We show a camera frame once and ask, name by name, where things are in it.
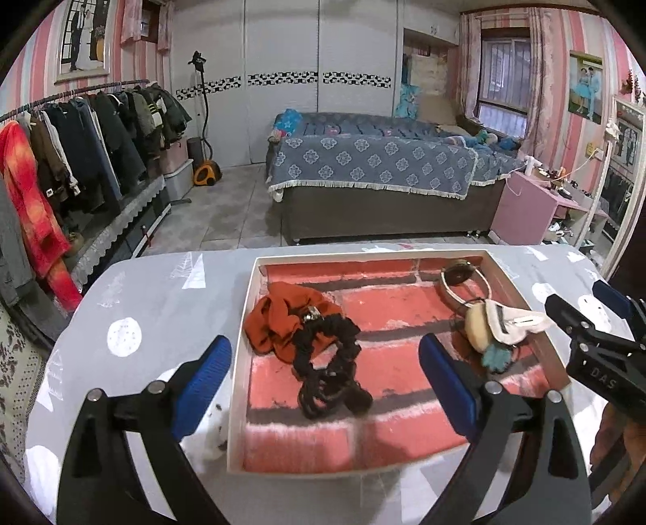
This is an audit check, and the red lined jewelry tray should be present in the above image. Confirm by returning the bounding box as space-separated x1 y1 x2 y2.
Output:
227 248 571 475

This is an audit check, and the plastic storage box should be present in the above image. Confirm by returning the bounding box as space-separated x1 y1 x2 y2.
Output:
161 136 196 203

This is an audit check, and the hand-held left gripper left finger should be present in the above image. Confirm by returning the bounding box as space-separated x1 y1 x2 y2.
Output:
57 334 233 525

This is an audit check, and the red flower decoration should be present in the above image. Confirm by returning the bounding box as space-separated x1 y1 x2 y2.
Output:
623 71 645 102

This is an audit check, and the black scrunchie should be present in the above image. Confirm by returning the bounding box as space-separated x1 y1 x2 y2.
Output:
293 313 361 382

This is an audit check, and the small window pink curtain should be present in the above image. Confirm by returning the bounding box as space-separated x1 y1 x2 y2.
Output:
121 0 173 51

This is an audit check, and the pink nightstand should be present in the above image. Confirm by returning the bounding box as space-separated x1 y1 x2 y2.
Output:
487 169 609 248

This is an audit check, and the row of dark clothes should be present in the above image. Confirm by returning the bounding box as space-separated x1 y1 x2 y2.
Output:
25 83 193 213

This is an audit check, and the bed with blue patterned cover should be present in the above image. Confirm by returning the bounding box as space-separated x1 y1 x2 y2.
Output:
265 108 526 246

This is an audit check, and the pink floral curtain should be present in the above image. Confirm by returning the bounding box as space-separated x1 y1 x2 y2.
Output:
461 10 486 122
525 7 554 162

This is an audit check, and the barred window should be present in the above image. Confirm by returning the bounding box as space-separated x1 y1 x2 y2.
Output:
477 30 531 137

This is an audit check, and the orange jacket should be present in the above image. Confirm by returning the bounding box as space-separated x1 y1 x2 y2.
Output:
0 121 84 314

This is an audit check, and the lace covered low shelf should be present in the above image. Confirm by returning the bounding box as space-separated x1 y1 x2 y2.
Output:
71 174 171 290

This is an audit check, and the black hair tie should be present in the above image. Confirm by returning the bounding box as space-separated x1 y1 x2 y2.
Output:
298 371 374 420

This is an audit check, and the person's right hand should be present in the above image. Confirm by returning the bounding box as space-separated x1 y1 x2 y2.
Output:
598 404 646 510

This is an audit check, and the floral lace fabric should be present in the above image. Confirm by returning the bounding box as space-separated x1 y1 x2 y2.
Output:
0 303 61 485

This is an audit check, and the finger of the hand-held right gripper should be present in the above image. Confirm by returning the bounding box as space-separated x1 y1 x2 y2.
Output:
591 280 646 329
545 294 646 357

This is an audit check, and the white framed standing mirror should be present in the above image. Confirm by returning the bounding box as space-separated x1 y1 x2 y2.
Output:
588 96 646 284

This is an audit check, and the doll keychain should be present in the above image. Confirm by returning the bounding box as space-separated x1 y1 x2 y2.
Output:
451 298 553 374

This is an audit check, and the white wardrobe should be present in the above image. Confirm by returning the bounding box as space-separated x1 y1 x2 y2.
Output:
169 0 460 170

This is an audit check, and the orange scrunchie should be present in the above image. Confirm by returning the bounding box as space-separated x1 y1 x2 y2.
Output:
243 281 344 364

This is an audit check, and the framed wedding wall poster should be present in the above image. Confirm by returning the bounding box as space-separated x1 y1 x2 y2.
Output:
55 0 114 82

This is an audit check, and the metal clothes rack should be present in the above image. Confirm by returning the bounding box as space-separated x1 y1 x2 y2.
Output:
0 78 152 124

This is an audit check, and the couple wall poster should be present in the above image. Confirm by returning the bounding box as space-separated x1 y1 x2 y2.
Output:
568 50 604 122

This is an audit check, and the garment steamer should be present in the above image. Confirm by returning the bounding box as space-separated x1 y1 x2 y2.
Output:
188 50 223 187

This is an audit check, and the grey coat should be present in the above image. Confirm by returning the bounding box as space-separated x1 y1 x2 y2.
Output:
0 176 37 308

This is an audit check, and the blue plush toy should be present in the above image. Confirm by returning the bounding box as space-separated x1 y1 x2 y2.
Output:
275 108 304 141

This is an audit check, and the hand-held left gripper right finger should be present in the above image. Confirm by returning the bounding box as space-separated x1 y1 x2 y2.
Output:
419 333 591 525

